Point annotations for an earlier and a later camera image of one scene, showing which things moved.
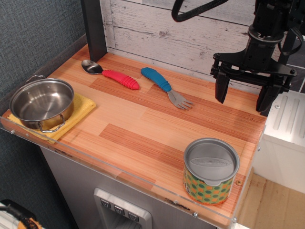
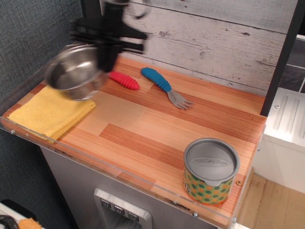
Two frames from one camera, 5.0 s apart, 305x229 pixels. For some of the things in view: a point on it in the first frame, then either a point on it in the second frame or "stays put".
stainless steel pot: x=42 y=102 to x=74 y=69
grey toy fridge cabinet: x=95 y=200 stays put
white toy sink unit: x=281 y=153 stays put
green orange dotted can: x=210 y=166 stays put
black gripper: x=256 y=64 to x=109 y=28
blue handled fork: x=152 y=76 stays put
